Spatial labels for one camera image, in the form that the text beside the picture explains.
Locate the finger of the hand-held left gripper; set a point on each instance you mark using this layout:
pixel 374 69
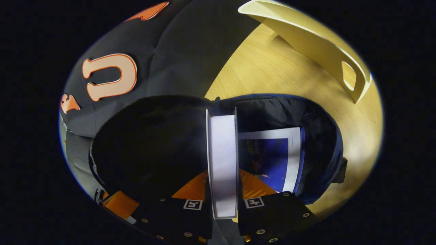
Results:
pixel 121 204

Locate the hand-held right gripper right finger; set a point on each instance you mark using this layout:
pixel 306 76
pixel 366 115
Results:
pixel 272 217

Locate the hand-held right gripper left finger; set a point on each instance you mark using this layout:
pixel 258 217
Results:
pixel 177 217

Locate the blue cover book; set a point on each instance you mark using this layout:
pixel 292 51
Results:
pixel 269 160

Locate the blue schoolbag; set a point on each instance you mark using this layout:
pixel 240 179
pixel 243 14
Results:
pixel 153 146

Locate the grey cover book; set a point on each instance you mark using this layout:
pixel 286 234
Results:
pixel 223 163

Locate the white bookshelf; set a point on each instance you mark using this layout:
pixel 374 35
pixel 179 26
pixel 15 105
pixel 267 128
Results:
pixel 306 37

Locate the black backdrop cloth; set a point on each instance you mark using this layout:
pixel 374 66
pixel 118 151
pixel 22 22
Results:
pixel 177 51

